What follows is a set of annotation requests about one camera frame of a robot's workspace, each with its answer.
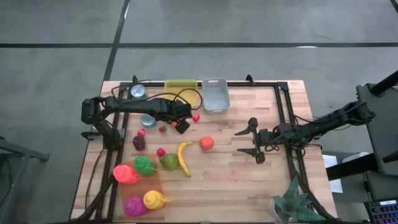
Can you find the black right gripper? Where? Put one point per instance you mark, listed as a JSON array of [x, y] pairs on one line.
[[260, 138]]

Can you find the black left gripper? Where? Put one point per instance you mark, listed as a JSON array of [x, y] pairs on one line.
[[180, 115]]

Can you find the green plastic squeeze bottle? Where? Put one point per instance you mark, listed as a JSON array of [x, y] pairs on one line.
[[144, 165]]

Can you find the orange plastic squeeze bottle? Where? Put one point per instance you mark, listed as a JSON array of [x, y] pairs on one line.
[[124, 175]]

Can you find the yellow plastic squeeze bottle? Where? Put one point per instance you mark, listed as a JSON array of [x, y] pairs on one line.
[[154, 199]]

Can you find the pink plastic squeeze bottle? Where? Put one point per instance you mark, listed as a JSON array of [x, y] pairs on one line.
[[134, 207]]

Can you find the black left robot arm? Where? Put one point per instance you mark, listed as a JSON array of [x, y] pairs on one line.
[[130, 107]]

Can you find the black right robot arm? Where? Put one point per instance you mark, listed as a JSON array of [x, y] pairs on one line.
[[326, 124]]

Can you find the orange toy tangerine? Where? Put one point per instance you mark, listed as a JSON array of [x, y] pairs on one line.
[[173, 124]]

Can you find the large red toy strawberry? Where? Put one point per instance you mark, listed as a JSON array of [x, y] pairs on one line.
[[196, 117]]

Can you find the small strawberry green leaves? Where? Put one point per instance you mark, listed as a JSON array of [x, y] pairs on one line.
[[162, 128]]

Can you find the yellow translucent plastic bin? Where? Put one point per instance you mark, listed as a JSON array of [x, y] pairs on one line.
[[181, 87]]

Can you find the tin can blue label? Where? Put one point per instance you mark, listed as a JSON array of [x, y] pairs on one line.
[[148, 121]]

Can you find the orange-red toy fruit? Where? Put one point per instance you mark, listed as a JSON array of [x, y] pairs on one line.
[[206, 143]]

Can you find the yellow toy banana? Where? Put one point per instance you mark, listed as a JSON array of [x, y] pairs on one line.
[[182, 155]]

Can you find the grey plastic bin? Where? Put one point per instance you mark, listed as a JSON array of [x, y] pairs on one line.
[[216, 95]]

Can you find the small crimson toy berry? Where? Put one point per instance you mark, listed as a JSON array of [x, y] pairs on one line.
[[160, 152]]

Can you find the small red toy fruit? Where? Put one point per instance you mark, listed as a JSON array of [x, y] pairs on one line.
[[141, 132]]

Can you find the green toy mango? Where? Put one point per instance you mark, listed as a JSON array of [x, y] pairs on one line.
[[168, 161]]

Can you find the tin can teal label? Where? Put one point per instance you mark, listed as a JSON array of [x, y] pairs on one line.
[[138, 91]]

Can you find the dark maroon toy fruit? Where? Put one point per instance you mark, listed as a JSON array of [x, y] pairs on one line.
[[139, 142]]

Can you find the green artificial potted plant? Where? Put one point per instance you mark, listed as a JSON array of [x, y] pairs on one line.
[[293, 205]]

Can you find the white paper on floor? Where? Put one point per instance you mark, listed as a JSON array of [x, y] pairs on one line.
[[331, 161]]

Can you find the black equipment cart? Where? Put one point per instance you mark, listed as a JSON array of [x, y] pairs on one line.
[[382, 124]]

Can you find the keyboard with lit keys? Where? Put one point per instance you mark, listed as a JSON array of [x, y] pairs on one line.
[[384, 211]]

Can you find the grey metal stand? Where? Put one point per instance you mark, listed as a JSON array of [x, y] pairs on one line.
[[18, 152]]

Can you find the black aluminium table frame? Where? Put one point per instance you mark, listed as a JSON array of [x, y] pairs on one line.
[[155, 84]]

